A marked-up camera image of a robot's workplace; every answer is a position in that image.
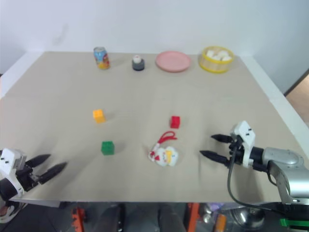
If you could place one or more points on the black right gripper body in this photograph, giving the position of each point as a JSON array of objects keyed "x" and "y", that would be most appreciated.
[{"x": 235, "y": 151}]

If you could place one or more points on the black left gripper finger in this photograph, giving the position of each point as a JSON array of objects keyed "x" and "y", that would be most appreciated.
[
  {"x": 51, "y": 172},
  {"x": 38, "y": 159}
]

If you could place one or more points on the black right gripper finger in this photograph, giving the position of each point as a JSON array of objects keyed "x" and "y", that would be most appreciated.
[
  {"x": 222, "y": 138},
  {"x": 213, "y": 156}
]

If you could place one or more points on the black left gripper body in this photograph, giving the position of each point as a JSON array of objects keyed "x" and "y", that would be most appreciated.
[{"x": 25, "y": 174}]

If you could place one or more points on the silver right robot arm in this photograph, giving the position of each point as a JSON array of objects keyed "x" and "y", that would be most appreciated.
[{"x": 281, "y": 166}]

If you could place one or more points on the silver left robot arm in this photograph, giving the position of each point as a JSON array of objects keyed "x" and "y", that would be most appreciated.
[{"x": 5, "y": 193}]

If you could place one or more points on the red cube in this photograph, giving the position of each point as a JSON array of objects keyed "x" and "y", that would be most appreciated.
[{"x": 175, "y": 122}]

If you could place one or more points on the orange black stand leg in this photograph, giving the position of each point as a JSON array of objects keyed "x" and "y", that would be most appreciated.
[
  {"x": 78, "y": 217},
  {"x": 193, "y": 216}
]

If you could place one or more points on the green cube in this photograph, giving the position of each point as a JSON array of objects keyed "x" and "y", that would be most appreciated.
[{"x": 107, "y": 148}]

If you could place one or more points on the silver metal bowl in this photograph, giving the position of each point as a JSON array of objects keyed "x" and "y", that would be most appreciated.
[{"x": 246, "y": 216}]

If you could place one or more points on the orange cube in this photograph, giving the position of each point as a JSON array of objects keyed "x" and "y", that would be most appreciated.
[{"x": 99, "y": 116}]

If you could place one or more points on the yellow round basket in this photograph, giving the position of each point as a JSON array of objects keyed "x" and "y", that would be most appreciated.
[{"x": 216, "y": 60}]

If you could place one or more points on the white lumps in basket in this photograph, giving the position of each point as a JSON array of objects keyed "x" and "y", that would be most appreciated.
[{"x": 218, "y": 55}]

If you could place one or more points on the beige table mat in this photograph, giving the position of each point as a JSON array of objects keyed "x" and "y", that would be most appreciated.
[{"x": 135, "y": 125}]

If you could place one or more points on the pink plate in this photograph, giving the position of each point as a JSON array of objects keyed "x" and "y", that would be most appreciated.
[{"x": 173, "y": 61}]

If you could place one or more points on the green black box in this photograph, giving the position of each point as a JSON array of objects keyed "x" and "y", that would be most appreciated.
[{"x": 294, "y": 221}]

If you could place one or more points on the grey cup with white figure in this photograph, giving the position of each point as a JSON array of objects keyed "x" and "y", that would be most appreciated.
[{"x": 138, "y": 63}]

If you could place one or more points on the colourful drink can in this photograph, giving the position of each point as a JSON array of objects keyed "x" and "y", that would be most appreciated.
[{"x": 102, "y": 58}]

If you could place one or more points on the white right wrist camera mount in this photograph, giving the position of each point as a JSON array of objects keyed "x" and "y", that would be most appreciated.
[{"x": 245, "y": 140}]

